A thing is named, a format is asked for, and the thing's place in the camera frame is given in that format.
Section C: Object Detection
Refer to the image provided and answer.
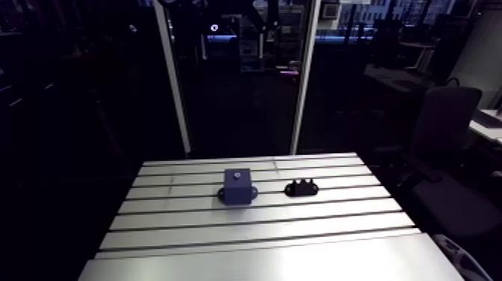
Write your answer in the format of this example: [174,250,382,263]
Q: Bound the dark blue-grey block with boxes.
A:
[217,168,259,206]

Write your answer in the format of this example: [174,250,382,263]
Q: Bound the black oval holder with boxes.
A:
[283,178,320,198]

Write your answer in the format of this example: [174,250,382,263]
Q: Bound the dark office chair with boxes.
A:
[374,85,502,239]

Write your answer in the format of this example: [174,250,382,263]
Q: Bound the white desk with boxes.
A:
[468,108,502,147]

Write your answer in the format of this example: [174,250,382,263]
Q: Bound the pale holed strip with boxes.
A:
[432,233,495,281]

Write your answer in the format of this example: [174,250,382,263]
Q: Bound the white post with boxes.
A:
[288,0,323,156]
[152,0,193,158]

